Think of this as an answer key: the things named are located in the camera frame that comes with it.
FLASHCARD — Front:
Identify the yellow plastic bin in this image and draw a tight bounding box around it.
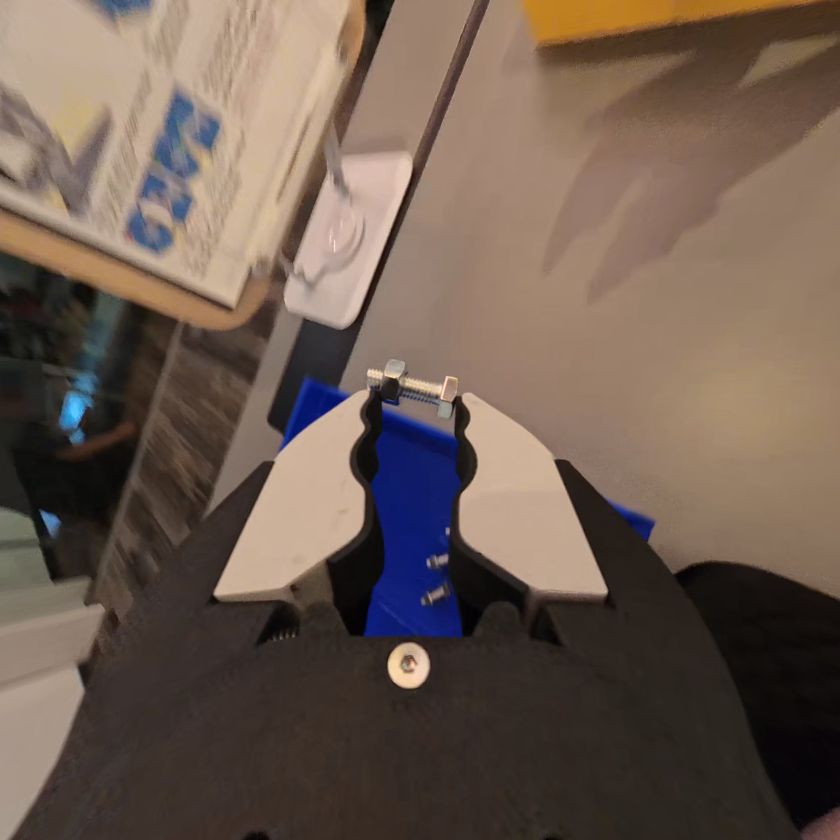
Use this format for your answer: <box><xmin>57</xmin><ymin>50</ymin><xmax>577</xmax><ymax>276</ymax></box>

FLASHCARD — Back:
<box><xmin>521</xmin><ymin>0</ymin><xmax>840</xmax><ymax>48</ymax></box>

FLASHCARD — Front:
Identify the black elbow rest pad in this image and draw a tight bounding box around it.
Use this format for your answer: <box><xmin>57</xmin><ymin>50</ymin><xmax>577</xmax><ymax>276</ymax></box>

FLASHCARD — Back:
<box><xmin>675</xmin><ymin>560</ymin><xmax>840</xmax><ymax>834</ymax></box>

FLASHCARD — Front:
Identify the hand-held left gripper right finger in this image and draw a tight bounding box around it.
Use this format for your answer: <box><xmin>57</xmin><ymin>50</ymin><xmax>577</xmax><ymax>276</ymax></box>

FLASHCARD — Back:
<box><xmin>448</xmin><ymin>392</ymin><xmax>610</xmax><ymax>603</ymax></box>

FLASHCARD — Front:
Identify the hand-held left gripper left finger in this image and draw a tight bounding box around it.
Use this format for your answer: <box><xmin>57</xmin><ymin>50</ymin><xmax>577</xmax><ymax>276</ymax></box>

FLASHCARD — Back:
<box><xmin>213</xmin><ymin>388</ymin><xmax>385</xmax><ymax>611</ymax></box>

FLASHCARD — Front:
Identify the blue plastic bin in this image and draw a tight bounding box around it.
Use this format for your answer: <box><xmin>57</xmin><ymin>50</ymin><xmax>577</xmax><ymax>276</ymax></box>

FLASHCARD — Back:
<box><xmin>279</xmin><ymin>376</ymin><xmax>657</xmax><ymax>639</ymax></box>

